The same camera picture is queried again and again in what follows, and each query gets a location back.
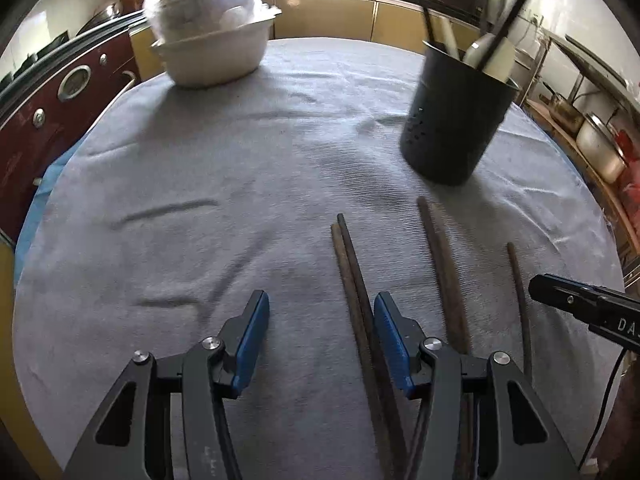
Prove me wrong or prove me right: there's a black perforated utensil holder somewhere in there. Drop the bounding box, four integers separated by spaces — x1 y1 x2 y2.
399 40 521 187

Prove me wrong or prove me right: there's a dark red built-in oven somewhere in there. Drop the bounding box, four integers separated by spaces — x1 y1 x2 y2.
0 27 138 246

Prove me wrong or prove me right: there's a yellow kitchen cabinet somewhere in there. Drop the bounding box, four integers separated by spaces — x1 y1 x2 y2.
0 240 66 480
130 0 486 81

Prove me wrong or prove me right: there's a white plastic spoon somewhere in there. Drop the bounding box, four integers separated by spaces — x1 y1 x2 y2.
462 34 516 81

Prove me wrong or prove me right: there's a grey tablecloth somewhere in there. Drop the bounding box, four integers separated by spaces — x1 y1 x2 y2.
14 37 628 480

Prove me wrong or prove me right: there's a white spoon handle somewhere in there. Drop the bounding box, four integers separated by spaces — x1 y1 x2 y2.
435 16 461 58

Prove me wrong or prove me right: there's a large white basin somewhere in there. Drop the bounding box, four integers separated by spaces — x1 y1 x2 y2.
150 12 277 88

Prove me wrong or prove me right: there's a small golden pot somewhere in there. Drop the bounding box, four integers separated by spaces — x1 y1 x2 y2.
542 92 586 133

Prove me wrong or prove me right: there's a blue under cloth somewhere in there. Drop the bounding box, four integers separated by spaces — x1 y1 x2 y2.
12 157 66 286

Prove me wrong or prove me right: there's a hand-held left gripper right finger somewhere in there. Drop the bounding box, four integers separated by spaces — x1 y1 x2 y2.
373 291 583 480

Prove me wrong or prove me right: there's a person's right hand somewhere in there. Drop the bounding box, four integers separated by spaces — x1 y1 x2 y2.
592 375 640 480

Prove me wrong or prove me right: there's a metal storage rack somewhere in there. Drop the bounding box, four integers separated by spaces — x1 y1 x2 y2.
520 27 640 281

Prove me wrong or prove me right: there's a brown wooden chopstick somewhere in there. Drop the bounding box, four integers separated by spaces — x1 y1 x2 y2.
506 241 533 377
330 223 401 480
416 196 473 357

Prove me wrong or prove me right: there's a gas stove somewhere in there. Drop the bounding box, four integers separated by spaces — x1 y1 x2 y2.
10 30 71 76

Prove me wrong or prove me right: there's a red plastic bag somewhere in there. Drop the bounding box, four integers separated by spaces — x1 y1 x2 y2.
612 130 640 211

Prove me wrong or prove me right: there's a black kitchen countertop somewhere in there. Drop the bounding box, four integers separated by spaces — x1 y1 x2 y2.
0 0 488 116

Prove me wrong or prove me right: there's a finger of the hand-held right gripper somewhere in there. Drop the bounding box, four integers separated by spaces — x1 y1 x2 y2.
529 273 603 322

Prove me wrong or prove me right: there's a steel wok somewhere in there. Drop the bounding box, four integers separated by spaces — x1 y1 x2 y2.
80 2 123 31

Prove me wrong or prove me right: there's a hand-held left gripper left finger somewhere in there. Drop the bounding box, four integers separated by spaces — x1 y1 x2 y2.
62 289 271 480

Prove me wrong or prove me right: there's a steel pot with lid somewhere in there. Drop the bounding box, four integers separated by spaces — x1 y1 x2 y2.
575 112 628 183

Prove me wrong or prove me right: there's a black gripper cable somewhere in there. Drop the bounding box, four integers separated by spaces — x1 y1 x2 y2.
580 347 628 473

